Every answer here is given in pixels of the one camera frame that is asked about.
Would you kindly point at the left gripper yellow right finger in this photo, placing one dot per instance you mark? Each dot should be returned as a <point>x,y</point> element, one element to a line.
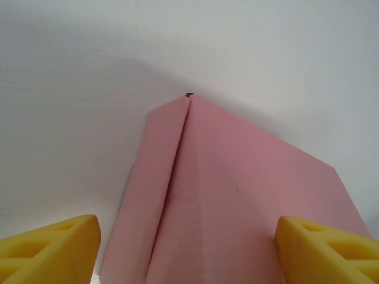
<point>319,257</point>

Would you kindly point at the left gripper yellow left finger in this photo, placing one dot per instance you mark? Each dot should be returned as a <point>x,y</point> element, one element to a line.
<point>59,254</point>

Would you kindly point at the pink paper box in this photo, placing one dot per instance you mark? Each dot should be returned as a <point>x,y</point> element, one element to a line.
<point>222,192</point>

